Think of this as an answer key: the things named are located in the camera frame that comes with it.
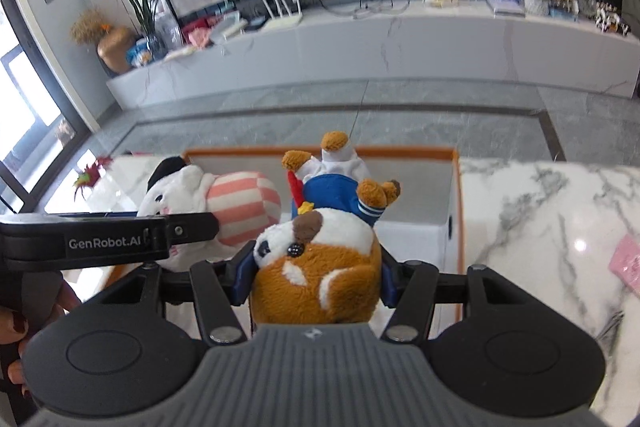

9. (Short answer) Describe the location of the white plush with striped hat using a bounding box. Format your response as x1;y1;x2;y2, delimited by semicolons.
64;155;284;293

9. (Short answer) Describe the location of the brown white plush dog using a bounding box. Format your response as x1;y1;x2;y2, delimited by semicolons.
250;131;401;325

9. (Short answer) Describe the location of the person's left hand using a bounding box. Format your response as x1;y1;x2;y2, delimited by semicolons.
0;278;82;400

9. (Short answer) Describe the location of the large orange storage box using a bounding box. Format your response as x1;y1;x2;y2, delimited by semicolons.
182;145;464;273

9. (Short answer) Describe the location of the red green feather toy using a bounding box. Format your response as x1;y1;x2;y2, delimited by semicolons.
74;156;113;197

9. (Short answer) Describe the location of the gold round vase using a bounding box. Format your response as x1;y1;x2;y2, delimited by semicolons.
96;26;136;75

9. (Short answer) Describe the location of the pink card packet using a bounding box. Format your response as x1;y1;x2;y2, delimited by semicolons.
608;234;640;297

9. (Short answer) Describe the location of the green potted plant left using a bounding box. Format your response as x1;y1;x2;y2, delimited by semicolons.
128;0;167;61

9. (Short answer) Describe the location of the white marble tv cabinet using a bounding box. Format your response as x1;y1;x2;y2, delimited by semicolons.
107;2;639;109

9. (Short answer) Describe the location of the white wifi router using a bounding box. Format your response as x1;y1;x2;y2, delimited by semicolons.
262;0;303;32

